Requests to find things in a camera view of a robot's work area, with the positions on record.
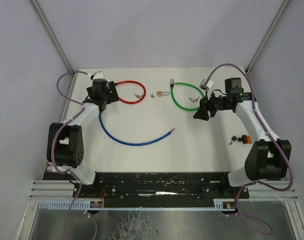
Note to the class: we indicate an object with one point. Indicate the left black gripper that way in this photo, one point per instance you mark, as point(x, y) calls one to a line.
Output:
point(112, 96)

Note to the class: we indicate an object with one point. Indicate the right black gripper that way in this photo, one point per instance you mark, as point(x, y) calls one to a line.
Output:
point(204, 106)

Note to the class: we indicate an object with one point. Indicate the green lock keys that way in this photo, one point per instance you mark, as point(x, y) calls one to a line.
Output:
point(194, 100)

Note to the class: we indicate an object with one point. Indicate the red cable lock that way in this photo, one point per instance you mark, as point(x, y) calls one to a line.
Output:
point(136, 83)

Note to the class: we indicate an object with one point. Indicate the blue cable lock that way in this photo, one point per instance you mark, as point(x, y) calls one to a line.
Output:
point(132, 144)

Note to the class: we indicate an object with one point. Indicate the brass padlock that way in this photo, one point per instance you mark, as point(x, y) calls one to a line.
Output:
point(162, 93)

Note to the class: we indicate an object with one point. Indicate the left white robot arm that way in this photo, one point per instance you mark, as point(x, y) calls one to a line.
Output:
point(65, 146)

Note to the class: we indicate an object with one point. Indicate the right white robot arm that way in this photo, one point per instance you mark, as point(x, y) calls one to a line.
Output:
point(268, 157)

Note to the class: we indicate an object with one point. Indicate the black head key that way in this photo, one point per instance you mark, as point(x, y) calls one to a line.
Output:
point(233, 139)

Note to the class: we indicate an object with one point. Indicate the orange black padlock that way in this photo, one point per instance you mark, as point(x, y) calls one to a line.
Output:
point(244, 139)

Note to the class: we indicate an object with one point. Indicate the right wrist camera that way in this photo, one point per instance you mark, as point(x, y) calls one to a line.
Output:
point(207, 85)

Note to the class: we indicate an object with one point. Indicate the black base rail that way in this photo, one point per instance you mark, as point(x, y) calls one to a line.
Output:
point(158, 190)

